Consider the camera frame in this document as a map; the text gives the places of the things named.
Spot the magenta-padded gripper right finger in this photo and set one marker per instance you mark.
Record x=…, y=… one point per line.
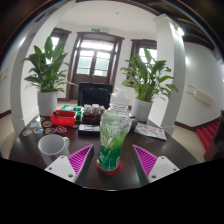
x=161, y=166

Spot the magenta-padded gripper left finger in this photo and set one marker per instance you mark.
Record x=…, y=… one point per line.
x=63, y=166

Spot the clear green-label drink bottle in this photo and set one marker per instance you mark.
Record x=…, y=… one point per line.
x=111, y=140

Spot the white mug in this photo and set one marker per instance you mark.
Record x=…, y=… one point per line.
x=51, y=145

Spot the printed paper leaflet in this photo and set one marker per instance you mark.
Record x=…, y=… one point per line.
x=150, y=131

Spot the flat black box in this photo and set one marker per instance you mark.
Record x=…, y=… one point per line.
x=89, y=129

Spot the flat round red coaster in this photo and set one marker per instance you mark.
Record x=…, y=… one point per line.
x=110, y=172

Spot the red plastic basket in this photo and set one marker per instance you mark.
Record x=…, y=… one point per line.
x=63, y=119

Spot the grey ball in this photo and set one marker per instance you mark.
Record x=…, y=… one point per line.
x=134, y=124

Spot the red carpeted staircase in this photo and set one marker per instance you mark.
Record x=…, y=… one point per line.
x=208, y=133

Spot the green box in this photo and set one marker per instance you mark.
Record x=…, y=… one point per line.
x=71, y=108

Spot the black chair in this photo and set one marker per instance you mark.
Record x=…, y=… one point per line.
x=95, y=96

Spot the leafy plant in white pot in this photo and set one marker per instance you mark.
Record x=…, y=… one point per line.
x=146, y=80
x=46, y=73

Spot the dark wooden glazed door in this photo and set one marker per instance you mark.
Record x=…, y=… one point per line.
x=95, y=63

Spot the dark-framed window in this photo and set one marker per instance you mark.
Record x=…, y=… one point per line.
x=63, y=36
x=136, y=46

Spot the bright column lamp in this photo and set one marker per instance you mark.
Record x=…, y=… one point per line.
x=180, y=31

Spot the green exit sign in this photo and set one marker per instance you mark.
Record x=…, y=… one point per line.
x=95, y=30

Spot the white wall radiator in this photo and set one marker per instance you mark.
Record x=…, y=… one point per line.
x=200, y=95

